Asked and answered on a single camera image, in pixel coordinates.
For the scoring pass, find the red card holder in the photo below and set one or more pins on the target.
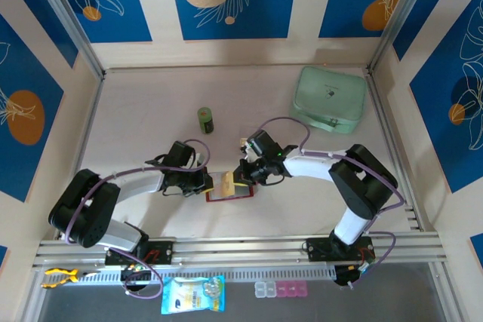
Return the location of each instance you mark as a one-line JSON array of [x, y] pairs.
[[241, 194]]

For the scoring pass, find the gold credit card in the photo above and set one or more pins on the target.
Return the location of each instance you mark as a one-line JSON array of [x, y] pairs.
[[227, 185]]

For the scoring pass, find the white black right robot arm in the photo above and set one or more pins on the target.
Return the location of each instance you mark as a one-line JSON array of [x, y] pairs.
[[309, 165]]

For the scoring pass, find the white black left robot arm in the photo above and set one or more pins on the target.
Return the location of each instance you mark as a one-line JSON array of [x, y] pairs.
[[139, 186]]

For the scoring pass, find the green cylindrical can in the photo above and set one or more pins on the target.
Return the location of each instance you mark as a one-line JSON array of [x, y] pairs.
[[206, 120]]

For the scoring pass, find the mint green zip pouch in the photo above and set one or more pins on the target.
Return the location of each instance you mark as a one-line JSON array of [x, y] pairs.
[[328, 95]]

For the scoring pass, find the blue snack packet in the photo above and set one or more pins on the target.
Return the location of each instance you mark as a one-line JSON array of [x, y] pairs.
[[192, 295]]

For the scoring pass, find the clear small pill box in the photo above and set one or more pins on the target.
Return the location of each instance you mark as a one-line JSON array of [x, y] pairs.
[[260, 289], [270, 289]]

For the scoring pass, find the pink small pill box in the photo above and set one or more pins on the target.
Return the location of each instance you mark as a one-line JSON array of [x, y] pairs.
[[282, 289], [302, 289], [292, 289]]

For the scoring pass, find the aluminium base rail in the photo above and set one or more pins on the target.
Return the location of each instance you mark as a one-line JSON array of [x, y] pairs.
[[241, 248]]

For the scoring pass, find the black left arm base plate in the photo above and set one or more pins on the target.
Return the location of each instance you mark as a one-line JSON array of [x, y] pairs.
[[162, 252]]

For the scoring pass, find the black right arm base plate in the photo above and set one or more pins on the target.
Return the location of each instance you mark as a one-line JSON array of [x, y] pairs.
[[319, 249]]

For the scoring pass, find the aluminium table side rail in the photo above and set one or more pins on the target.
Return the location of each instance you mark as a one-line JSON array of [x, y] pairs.
[[382, 111], [83, 148]]

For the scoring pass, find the aluminium frame post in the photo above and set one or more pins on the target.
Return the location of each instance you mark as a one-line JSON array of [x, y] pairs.
[[400, 16], [69, 20]]

